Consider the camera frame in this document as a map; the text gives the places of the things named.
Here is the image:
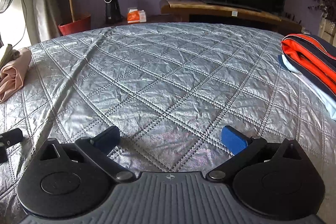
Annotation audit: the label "orange and navy jacket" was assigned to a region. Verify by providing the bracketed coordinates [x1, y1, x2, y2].
[281, 33, 336, 97]

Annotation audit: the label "wooden television stand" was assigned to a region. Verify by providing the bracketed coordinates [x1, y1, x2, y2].
[160, 0, 303, 33]

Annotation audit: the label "silver quilted bedspread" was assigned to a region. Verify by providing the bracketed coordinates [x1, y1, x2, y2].
[0, 21, 336, 214]

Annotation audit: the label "dark upright sticks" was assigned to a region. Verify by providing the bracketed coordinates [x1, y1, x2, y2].
[285, 13, 302, 24]

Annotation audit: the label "white garment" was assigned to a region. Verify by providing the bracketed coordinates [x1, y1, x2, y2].
[297, 70, 336, 109]

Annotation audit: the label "orange tissue box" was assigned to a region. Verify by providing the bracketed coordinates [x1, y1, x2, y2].
[127, 7, 146, 23]

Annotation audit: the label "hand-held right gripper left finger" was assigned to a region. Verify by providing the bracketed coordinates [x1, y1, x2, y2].
[39, 126, 136, 184]

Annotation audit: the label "pink garment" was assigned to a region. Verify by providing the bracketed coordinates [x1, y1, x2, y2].
[0, 47, 32, 103]

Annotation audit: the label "dark low wooden table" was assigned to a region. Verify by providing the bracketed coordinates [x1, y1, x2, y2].
[91, 14, 189, 29]

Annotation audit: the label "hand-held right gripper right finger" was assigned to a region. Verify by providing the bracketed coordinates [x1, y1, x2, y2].
[205, 126, 305, 184]

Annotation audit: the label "white wicker stand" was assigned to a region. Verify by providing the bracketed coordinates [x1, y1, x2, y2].
[318, 14, 336, 43]

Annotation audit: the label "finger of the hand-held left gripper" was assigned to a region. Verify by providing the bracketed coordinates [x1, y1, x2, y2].
[0, 128, 24, 147]

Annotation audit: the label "light blue garment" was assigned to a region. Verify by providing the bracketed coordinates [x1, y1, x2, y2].
[278, 54, 336, 122]

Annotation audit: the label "black tabletop speaker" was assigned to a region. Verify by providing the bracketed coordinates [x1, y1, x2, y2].
[104, 0, 123, 24]

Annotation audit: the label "beige curtain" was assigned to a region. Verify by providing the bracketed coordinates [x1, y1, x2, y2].
[32, 0, 63, 43]

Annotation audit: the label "pale green fleece garment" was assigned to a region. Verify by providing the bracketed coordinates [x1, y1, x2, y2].
[0, 44, 21, 69]

